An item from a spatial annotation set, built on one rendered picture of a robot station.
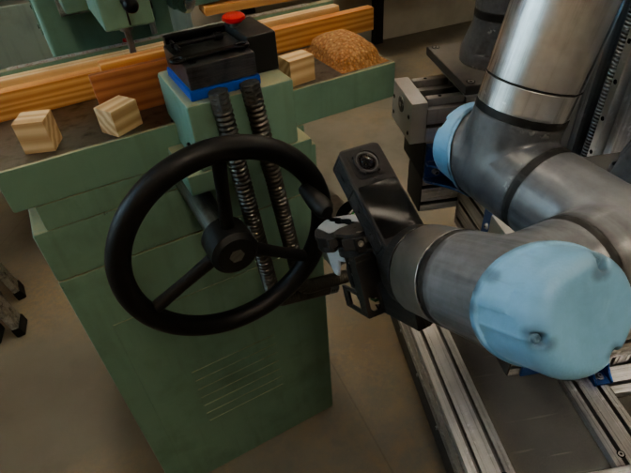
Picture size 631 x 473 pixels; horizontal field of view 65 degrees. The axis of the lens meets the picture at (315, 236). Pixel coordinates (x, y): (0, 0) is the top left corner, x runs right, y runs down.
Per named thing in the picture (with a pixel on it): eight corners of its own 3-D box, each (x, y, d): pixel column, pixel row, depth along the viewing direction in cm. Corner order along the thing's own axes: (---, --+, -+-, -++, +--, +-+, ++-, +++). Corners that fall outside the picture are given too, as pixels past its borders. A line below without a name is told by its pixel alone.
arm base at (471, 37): (515, 41, 106) (525, -8, 100) (551, 67, 94) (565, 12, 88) (448, 49, 105) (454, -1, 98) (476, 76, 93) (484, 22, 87)
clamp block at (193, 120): (199, 174, 63) (182, 108, 57) (169, 132, 72) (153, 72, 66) (301, 141, 68) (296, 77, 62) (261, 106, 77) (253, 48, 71)
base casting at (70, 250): (54, 284, 72) (27, 236, 66) (24, 129, 111) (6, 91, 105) (321, 187, 87) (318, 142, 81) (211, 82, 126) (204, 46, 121)
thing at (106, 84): (104, 120, 69) (88, 77, 65) (103, 116, 70) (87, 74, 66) (258, 79, 77) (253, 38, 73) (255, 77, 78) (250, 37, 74)
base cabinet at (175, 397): (173, 495, 117) (53, 286, 71) (121, 330, 157) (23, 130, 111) (334, 406, 132) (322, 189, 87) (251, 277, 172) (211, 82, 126)
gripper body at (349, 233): (341, 304, 51) (399, 341, 40) (321, 226, 49) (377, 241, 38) (403, 280, 54) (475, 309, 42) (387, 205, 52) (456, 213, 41)
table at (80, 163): (16, 257, 57) (-9, 216, 53) (4, 147, 78) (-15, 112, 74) (431, 116, 77) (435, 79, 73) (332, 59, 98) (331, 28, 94)
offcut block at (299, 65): (291, 87, 74) (289, 62, 72) (280, 81, 77) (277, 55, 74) (315, 79, 76) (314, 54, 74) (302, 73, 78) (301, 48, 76)
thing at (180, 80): (192, 102, 58) (180, 55, 54) (166, 73, 65) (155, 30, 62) (290, 75, 62) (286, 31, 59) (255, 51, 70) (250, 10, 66)
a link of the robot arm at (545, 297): (657, 355, 28) (544, 416, 26) (517, 306, 38) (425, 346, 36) (643, 224, 26) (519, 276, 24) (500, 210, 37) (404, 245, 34)
